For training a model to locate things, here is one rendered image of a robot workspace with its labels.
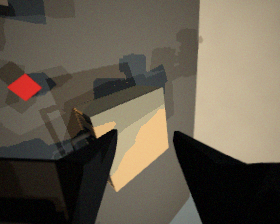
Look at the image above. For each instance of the red block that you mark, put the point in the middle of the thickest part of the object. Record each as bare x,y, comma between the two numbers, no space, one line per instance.
25,87

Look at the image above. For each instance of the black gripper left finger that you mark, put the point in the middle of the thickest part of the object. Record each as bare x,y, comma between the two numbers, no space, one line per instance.
75,183

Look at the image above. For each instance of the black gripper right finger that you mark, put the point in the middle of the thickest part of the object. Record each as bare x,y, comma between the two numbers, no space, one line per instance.
225,190

